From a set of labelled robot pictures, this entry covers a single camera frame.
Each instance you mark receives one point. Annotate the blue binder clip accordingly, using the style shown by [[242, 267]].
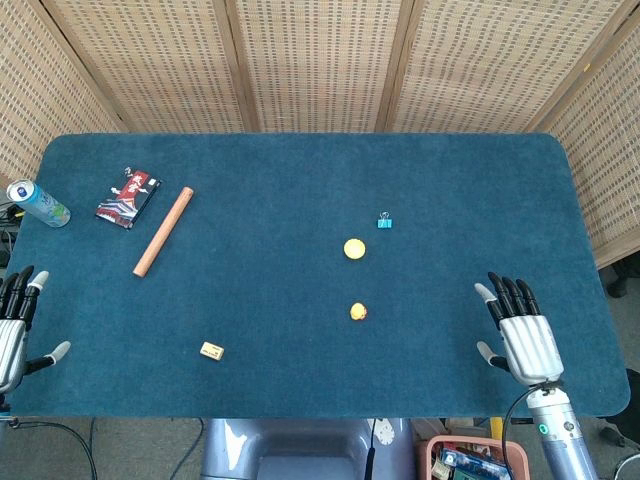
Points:
[[384, 221]]

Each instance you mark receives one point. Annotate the woven bamboo folding screen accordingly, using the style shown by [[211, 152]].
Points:
[[320, 60]]

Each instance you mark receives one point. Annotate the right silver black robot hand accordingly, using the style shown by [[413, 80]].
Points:
[[530, 345]]

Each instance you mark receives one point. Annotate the black chair base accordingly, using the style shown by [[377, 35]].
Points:
[[622, 282]]

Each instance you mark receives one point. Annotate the white power strip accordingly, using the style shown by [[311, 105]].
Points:
[[385, 432]]

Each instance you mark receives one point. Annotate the wooden rod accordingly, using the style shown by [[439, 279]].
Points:
[[164, 231]]

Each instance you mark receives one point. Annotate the light blue drink can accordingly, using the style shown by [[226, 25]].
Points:
[[40, 203]]

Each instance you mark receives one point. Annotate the pink plastic basket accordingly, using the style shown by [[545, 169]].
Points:
[[475, 462]]

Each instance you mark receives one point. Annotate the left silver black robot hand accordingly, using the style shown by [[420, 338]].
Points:
[[12, 345]]

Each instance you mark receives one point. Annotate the small yellow ball toy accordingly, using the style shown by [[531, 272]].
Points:
[[357, 311]]

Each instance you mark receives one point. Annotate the blue carpet table cover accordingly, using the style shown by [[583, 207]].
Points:
[[300, 200]]

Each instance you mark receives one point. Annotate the small beige eraser block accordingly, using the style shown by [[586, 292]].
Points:
[[211, 350]]

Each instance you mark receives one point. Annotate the blue-grey robot torso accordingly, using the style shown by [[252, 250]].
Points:
[[300, 450]]

